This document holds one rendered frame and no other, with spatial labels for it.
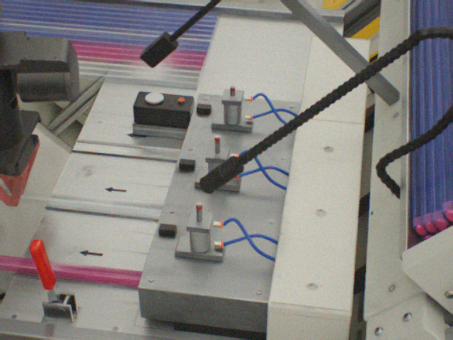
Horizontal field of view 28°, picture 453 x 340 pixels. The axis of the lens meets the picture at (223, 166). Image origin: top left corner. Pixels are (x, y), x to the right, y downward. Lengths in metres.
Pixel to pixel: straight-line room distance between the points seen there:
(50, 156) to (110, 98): 0.44
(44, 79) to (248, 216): 0.26
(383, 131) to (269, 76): 0.32
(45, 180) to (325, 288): 0.86
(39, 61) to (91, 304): 0.26
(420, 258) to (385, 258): 0.11
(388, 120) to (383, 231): 0.18
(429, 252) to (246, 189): 0.31
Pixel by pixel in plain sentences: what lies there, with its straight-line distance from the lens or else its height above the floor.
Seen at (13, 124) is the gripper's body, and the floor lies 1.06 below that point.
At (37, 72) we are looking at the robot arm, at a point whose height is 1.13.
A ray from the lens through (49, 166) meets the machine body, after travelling 1.67.
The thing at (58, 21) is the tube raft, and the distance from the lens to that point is 1.43.
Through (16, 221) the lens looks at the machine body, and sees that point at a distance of 1.56.
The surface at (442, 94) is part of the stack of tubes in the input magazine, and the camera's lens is 0.93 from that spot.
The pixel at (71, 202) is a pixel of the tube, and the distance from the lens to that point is 1.08.
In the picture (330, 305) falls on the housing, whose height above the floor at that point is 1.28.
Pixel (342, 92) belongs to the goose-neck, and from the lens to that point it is 0.75.
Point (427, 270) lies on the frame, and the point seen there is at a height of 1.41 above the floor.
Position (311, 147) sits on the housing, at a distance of 1.04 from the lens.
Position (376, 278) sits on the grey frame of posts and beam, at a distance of 0.86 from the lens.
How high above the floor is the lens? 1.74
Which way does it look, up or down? 34 degrees down
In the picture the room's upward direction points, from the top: 55 degrees clockwise
